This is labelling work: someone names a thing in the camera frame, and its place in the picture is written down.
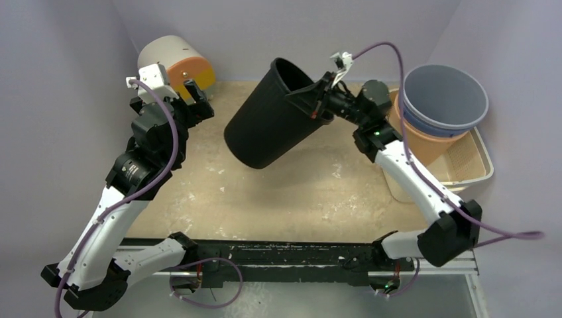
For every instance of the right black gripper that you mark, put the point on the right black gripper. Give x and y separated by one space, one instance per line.
325 94

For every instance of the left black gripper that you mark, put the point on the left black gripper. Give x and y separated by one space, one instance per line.
196 111

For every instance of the black large bucket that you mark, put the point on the black large bucket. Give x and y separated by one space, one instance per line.
266 125

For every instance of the grey lavender bucket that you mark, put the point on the grey lavender bucket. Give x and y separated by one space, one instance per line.
443 101

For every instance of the orange bucket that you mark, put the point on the orange bucket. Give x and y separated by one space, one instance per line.
424 147

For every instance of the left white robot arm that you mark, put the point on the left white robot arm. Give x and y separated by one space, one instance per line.
91 277

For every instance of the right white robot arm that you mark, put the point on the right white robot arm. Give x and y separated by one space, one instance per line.
449 233

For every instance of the white orange yellow drum toy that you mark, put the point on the white orange yellow drum toy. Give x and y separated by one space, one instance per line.
182 62

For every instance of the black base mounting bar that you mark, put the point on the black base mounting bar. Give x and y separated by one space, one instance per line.
288 262

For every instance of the cream laundry basket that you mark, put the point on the cream laundry basket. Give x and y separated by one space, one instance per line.
464 164

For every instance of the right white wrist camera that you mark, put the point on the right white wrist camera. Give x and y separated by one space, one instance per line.
343 62

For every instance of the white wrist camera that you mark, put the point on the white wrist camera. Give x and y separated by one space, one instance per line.
343 62
156 78

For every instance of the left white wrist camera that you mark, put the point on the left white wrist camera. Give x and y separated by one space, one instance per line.
156 78

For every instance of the aluminium rail frame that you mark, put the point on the aluminium rail frame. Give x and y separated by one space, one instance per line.
136 259

